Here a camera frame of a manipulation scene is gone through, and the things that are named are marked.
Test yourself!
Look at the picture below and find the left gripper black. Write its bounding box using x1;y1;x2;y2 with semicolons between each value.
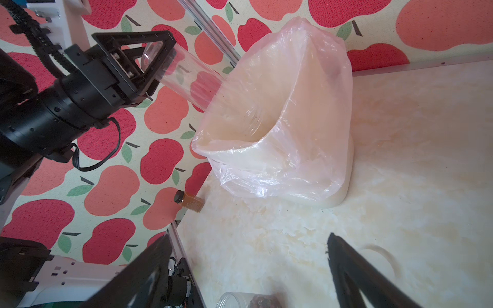
1;30;176;162

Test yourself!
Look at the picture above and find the black corrugated cable conduit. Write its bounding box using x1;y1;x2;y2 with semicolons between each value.
0;0;78;78

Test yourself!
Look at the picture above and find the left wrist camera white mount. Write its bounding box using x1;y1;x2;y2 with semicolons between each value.
26;0;92;51

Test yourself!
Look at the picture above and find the left aluminium corner post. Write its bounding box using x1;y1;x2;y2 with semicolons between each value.
178;0;240;67

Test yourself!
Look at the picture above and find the tall clear jar of rosebuds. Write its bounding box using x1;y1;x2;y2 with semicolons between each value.
155;44;263;137

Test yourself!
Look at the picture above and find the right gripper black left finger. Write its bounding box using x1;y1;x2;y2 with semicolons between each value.
81;235;173;307

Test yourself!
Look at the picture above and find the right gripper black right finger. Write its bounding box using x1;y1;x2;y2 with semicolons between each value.
327;233;419;307

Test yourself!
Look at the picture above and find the pink plastic bin liner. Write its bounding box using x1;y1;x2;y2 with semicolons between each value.
191;16;354;203

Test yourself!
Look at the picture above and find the cream trash bin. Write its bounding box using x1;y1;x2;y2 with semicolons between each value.
192;34;355;209

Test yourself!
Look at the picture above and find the clear jar lid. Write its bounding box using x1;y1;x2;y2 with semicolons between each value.
356;244;403;286

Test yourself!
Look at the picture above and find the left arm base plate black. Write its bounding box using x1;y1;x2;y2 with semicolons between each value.
162;257;206;308

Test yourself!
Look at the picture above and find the brown jar black lid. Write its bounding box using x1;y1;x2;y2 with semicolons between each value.
173;191;205;213

